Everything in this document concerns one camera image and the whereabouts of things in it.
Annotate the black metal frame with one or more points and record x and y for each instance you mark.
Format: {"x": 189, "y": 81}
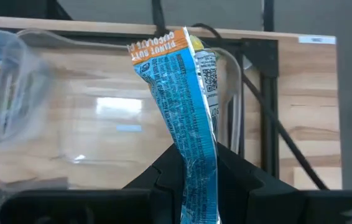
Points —
{"x": 288, "y": 137}

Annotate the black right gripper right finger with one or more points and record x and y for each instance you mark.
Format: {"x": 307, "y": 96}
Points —
{"x": 238, "y": 180}

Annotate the translucent white plastic bin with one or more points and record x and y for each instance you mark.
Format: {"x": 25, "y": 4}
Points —
{"x": 23, "y": 93}

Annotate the white table edge sticker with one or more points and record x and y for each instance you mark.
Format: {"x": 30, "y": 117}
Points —
{"x": 317, "y": 40}

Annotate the peanut butter granola bar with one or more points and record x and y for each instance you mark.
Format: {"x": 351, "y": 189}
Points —
{"x": 188, "y": 124}

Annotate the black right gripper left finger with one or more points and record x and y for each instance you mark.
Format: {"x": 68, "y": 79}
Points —
{"x": 163, "y": 186}

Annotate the clear plastic bin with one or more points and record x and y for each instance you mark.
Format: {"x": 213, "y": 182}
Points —
{"x": 101, "y": 140}

